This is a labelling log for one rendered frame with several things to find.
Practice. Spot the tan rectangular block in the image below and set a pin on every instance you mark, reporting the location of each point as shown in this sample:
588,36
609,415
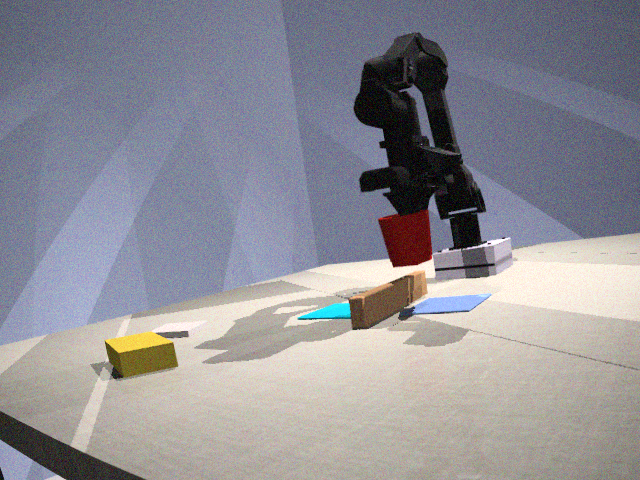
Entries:
378,302

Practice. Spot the red cup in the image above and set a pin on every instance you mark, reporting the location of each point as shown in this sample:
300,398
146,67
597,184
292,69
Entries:
407,238

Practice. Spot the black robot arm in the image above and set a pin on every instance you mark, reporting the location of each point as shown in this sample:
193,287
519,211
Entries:
414,60

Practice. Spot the yellow block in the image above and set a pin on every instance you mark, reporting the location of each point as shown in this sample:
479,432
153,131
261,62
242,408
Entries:
141,353

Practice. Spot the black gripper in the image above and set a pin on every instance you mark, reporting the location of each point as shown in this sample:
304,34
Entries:
410,191

